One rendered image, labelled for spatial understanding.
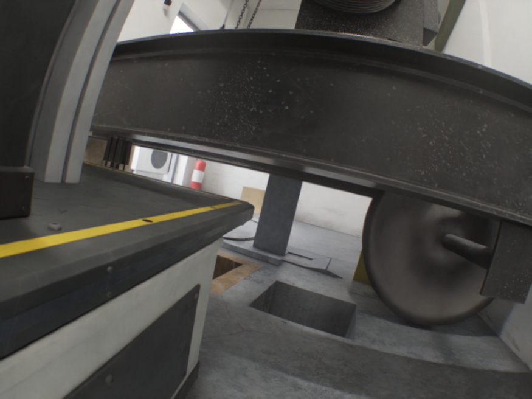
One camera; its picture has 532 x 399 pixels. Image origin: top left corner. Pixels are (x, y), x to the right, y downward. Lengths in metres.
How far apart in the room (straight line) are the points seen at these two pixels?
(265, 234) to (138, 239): 1.38
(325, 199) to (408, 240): 2.35
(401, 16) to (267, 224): 1.22
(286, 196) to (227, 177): 2.19
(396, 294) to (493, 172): 0.59
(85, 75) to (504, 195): 0.67
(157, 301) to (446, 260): 0.91
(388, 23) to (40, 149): 1.12
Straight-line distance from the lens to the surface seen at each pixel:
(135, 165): 4.45
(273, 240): 1.54
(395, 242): 0.97
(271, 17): 4.31
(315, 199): 3.27
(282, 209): 1.51
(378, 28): 1.13
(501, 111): 0.61
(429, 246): 0.98
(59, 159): 0.34
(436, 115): 0.55
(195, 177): 3.45
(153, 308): 0.22
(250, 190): 3.06
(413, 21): 1.22
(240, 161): 1.42
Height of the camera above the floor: 0.37
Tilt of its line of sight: 4 degrees down
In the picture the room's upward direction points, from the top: 13 degrees clockwise
